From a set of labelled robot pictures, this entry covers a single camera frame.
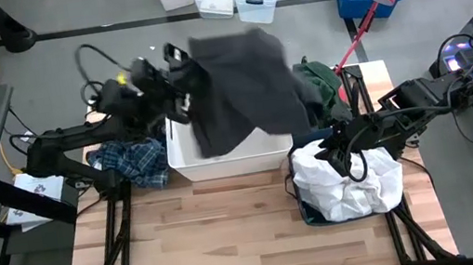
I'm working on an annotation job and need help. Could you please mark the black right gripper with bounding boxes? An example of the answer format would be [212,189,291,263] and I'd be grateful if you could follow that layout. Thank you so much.
[310,117,382,181]

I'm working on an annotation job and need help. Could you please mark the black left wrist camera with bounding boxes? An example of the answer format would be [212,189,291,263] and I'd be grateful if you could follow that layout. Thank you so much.
[160,38,193,72]

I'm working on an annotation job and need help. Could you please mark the blue plaid shirt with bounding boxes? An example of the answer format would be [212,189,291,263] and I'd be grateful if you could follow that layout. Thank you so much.
[85,132,174,200]

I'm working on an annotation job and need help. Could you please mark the black stand foot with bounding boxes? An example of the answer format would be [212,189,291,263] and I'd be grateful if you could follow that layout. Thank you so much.
[0,0,41,57]

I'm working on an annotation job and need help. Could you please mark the white printed paper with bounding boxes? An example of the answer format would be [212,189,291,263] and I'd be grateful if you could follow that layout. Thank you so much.
[0,166,71,230]

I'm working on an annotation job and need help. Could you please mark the white garment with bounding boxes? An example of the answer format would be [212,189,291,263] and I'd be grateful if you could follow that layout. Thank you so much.
[287,127,411,229]

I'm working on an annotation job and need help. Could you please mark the black garment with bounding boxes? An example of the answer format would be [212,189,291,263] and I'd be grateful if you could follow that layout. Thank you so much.
[177,19,331,161]

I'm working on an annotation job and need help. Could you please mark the white plastic bin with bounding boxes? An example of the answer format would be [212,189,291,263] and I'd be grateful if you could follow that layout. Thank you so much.
[161,99,298,186]

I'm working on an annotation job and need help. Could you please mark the dark green garment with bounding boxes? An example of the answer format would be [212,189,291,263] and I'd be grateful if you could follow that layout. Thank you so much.
[290,51,354,132]

